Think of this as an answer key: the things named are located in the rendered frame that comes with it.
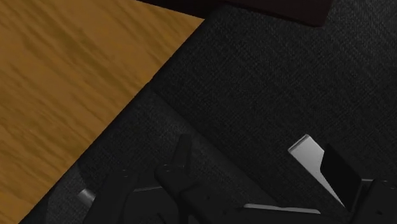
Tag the dark robot stand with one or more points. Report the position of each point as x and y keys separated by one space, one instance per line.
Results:
x=279 y=7

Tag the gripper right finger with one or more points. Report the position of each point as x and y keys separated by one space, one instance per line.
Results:
x=339 y=173

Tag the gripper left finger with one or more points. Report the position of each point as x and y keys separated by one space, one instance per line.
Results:
x=124 y=201

